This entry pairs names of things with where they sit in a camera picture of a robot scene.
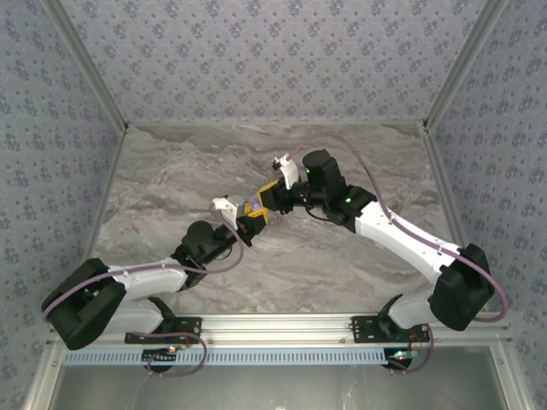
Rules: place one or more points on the purple earbud charging case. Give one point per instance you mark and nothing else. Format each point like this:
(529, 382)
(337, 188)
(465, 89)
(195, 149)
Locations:
(256, 204)

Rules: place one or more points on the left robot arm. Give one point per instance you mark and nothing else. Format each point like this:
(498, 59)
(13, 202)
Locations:
(149, 275)

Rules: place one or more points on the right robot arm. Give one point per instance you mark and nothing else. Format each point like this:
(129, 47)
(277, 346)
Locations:
(406, 239)

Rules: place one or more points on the grey metal shelf panel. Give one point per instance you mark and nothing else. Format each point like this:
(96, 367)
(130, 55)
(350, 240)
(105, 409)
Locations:
(273, 388)

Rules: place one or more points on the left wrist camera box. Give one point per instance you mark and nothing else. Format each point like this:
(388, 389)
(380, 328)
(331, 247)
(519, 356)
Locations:
(228, 207)

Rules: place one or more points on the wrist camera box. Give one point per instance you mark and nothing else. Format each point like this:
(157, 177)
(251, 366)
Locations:
(288, 173)
(228, 207)

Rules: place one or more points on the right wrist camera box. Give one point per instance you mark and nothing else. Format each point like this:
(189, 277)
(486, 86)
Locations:
(288, 173)

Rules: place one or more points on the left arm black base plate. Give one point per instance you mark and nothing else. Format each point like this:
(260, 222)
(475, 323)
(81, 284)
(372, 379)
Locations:
(192, 325)

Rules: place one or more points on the aluminium mounting rail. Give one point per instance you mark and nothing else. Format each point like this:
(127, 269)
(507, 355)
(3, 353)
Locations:
(273, 326)

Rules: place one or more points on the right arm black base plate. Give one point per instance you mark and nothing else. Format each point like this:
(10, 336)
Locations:
(363, 331)

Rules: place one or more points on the aluminium corner post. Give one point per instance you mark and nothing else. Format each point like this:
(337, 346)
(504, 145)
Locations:
(457, 68)
(93, 68)

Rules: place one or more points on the aluminium frame leg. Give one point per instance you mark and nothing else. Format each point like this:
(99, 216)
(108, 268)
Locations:
(508, 380)
(44, 380)

